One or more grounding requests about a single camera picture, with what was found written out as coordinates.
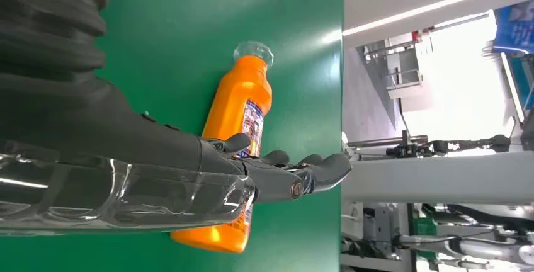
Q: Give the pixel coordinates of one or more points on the green table mat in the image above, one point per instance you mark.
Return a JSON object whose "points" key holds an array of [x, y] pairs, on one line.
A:
{"points": [[167, 32]]}

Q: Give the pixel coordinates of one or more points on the white desk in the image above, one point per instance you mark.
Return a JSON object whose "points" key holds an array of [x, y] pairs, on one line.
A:
{"points": [[438, 178]]}

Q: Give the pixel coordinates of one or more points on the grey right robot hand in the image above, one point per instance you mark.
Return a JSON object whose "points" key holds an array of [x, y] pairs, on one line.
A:
{"points": [[125, 157]]}

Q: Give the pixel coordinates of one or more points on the blue banner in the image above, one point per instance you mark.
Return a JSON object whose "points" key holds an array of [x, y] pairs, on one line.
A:
{"points": [[517, 28]]}

